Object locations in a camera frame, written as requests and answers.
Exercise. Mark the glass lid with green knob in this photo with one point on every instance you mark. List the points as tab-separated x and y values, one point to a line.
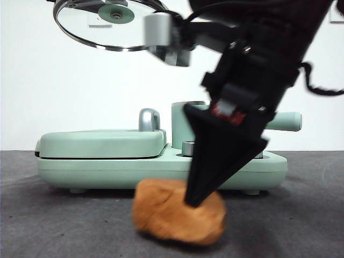
116	14

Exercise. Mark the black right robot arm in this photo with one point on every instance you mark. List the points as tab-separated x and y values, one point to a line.
268	40

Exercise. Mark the mint green breakfast machine base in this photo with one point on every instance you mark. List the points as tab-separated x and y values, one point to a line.
107	172

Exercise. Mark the silver control knob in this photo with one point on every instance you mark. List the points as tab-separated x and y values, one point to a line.
187	148
259	155

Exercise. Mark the brown potato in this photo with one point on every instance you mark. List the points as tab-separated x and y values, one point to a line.
172	215

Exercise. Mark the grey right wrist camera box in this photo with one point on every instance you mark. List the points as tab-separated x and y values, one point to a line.
157	29

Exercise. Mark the mint green griddle cover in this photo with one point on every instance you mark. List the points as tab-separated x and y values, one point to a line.
99	143

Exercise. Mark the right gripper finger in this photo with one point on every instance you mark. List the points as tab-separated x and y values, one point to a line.
212	156

